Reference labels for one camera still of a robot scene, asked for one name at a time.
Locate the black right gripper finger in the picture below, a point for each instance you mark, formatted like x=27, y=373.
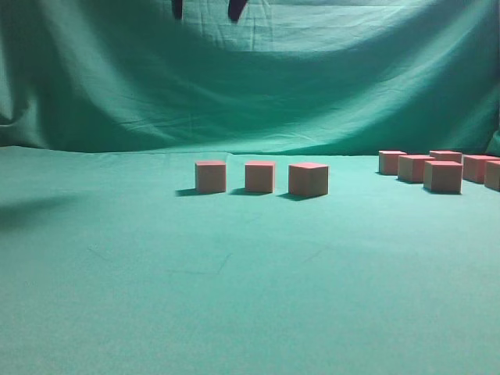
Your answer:
x=235, y=9
x=177, y=9

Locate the pink wooden cube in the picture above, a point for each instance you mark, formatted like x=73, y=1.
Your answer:
x=210, y=176
x=411, y=167
x=492, y=175
x=260, y=176
x=388, y=162
x=444, y=177
x=446, y=155
x=474, y=167
x=308, y=179

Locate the green cloth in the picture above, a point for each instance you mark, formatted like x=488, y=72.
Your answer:
x=113, y=263

